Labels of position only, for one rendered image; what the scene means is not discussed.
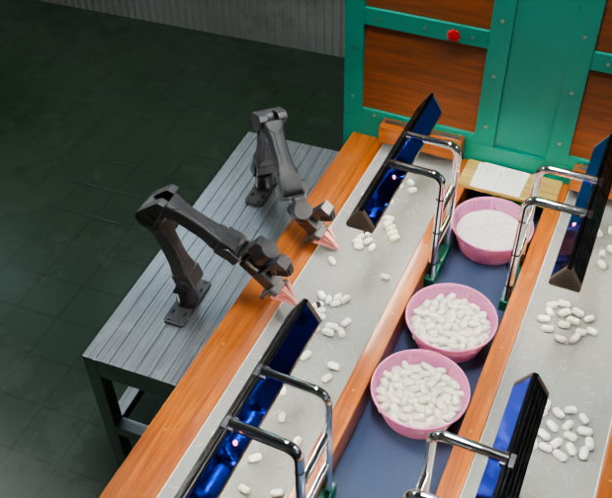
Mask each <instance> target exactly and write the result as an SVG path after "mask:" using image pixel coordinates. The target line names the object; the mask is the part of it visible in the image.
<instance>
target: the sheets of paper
mask: <svg viewBox="0 0 612 498"><path fill-rule="evenodd" d="M529 176H530V174H527V173H525V172H520V171H516V170H512V169H509V168H505V167H502V166H498V165H494V164H491V163H487V162H484V164H483V163H480V164H479V167H478V169H477V171H476V173H475V175H474V177H473V179H472V181H471V183H470V186H473V187H476V188H480V189H485V190H490V191H494V192H498V193H502V194H505V195H509V196H513V197H518V198H519V197H520V194H521V192H522V190H523V188H524V186H525V184H526V182H527V180H528V178H529Z"/></svg>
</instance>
